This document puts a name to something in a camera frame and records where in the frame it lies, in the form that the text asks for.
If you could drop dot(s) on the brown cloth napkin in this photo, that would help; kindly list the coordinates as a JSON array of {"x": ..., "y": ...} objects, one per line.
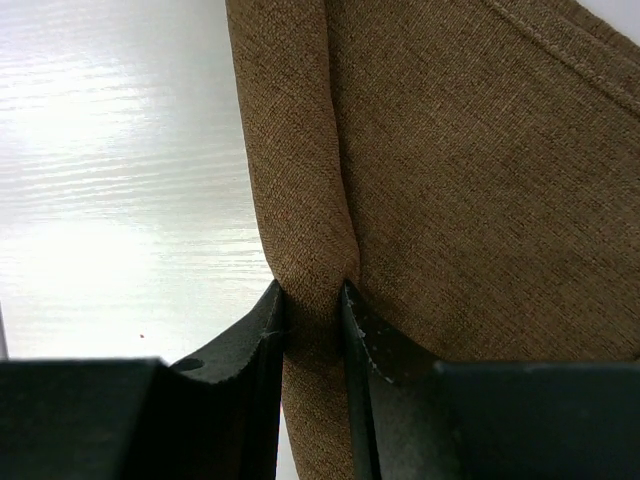
[{"x": 471, "y": 166}]

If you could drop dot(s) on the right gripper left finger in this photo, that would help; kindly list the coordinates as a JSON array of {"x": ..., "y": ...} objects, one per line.
[{"x": 215, "y": 413}]

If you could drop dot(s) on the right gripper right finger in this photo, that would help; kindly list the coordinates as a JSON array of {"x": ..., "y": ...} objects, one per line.
[{"x": 403, "y": 421}]

